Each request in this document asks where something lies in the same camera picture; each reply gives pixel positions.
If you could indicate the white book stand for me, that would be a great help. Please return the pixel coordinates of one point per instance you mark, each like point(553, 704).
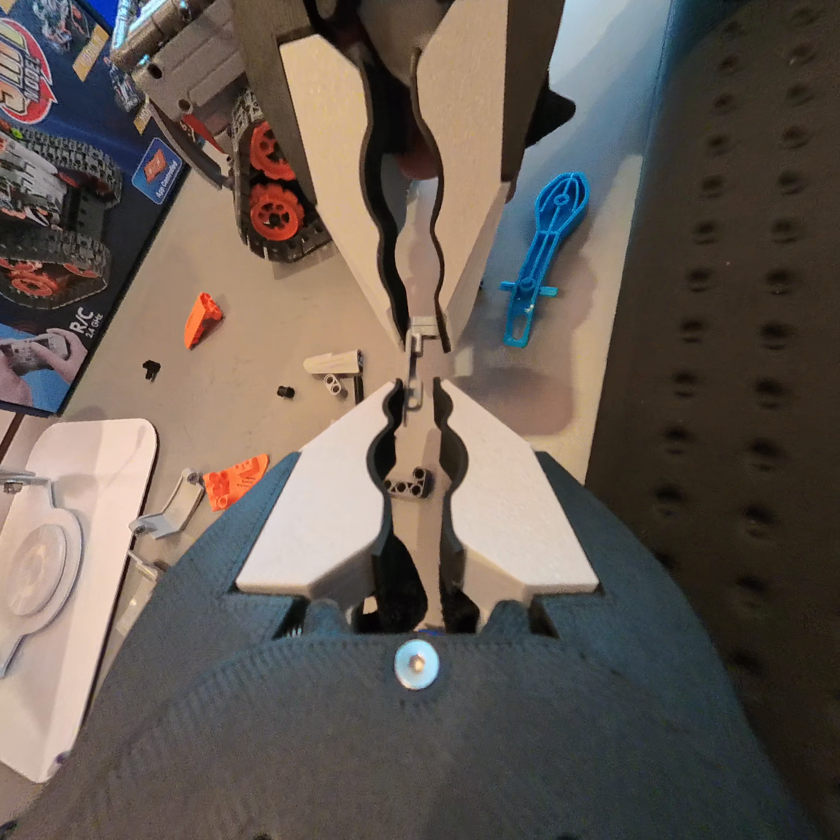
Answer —
point(79, 590)

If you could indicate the light grey curved panel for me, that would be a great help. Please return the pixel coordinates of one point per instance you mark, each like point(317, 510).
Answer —
point(174, 505)

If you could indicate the dark grey L-shaped beam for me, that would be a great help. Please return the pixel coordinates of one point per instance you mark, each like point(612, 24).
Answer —
point(407, 487)

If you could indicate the light grey wing panel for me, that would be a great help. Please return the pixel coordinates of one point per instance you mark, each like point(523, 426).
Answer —
point(331, 362)

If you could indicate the orange curved panel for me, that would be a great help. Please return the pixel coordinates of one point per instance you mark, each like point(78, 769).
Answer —
point(200, 321)

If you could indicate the light grey two-hole connector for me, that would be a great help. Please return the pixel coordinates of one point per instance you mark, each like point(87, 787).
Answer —
point(334, 385)

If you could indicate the grey tracked toy vehicle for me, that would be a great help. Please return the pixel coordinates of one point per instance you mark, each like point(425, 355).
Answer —
point(197, 65)

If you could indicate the printed toy box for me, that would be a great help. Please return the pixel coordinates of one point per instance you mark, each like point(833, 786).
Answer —
point(65, 275)

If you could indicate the black dimpled pad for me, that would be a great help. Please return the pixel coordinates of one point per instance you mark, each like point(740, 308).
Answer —
point(722, 394)

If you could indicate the orange flat panel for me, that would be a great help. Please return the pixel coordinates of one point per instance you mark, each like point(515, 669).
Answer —
point(233, 482)

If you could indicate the teal plastic piece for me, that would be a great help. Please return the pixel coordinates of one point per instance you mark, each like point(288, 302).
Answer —
point(548, 236)

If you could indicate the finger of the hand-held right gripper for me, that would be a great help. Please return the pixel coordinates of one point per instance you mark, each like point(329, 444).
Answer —
point(469, 131)
point(328, 144)

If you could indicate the light grey cross-hole beam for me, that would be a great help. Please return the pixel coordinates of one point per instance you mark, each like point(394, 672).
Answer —
point(424, 326)

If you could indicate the small black clip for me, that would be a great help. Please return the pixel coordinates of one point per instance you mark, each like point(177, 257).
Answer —
point(151, 369)

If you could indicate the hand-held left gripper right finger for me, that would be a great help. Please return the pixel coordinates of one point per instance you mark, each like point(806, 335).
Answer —
point(525, 525)

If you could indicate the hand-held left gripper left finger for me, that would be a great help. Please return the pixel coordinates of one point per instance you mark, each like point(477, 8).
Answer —
point(315, 525)

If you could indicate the small assembly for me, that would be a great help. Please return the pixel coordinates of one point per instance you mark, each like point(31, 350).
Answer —
point(413, 374)

